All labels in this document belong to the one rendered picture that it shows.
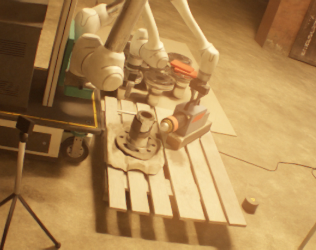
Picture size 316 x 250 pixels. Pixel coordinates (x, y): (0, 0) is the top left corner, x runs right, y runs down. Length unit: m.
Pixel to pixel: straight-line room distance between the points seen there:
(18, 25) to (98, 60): 0.49
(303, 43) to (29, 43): 5.38
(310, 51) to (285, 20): 0.75
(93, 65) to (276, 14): 4.88
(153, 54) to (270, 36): 4.66
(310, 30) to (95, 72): 5.27
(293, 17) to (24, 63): 5.17
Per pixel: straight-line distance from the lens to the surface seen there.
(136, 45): 2.35
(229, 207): 2.48
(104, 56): 2.05
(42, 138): 2.43
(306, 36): 6.96
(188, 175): 2.62
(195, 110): 2.81
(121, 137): 2.67
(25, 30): 2.22
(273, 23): 6.69
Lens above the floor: 1.58
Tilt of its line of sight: 28 degrees down
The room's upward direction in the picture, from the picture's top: 20 degrees clockwise
